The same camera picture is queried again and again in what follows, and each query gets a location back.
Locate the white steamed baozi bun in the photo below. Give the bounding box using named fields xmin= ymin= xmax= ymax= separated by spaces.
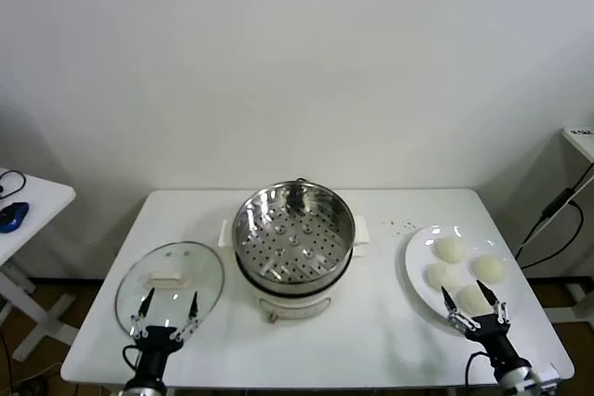
xmin=457 ymin=284 xmax=493 ymax=316
xmin=425 ymin=262 xmax=458 ymax=293
xmin=432 ymin=236 xmax=467 ymax=265
xmin=471 ymin=254 xmax=508 ymax=285

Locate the white oval plate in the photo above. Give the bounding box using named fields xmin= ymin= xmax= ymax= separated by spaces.
xmin=396 ymin=224 xmax=528 ymax=337

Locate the black power adapter cable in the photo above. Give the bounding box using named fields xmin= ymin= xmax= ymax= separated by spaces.
xmin=513 ymin=161 xmax=594 ymax=272

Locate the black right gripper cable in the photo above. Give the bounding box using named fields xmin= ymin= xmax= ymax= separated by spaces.
xmin=465 ymin=351 xmax=493 ymax=379

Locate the white side table with label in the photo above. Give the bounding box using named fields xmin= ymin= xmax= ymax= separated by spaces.
xmin=542 ymin=126 xmax=594 ymax=323

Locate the white side table with mouse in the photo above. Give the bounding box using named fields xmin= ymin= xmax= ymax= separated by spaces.
xmin=0 ymin=167 xmax=78 ymax=363

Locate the glass pot lid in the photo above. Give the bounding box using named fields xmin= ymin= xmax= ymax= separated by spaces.
xmin=114 ymin=241 xmax=226 ymax=338

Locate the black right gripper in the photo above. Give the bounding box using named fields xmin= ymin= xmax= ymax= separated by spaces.
xmin=440 ymin=279 xmax=525 ymax=372

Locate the perforated steel steamer basket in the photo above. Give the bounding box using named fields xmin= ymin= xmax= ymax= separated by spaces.
xmin=231 ymin=181 xmax=357 ymax=287

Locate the blue computer mouse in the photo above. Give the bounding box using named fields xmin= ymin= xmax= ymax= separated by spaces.
xmin=0 ymin=200 xmax=30 ymax=234

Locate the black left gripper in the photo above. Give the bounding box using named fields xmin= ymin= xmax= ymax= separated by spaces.
xmin=128 ymin=287 xmax=200 ymax=381

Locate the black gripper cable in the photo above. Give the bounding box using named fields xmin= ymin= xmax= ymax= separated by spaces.
xmin=122 ymin=343 xmax=141 ymax=373
xmin=465 ymin=351 xmax=493 ymax=379

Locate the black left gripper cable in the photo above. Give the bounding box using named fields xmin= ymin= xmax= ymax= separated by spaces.
xmin=122 ymin=343 xmax=141 ymax=373

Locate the black mouse cable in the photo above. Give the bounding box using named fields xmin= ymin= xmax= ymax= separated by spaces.
xmin=0 ymin=169 xmax=27 ymax=200

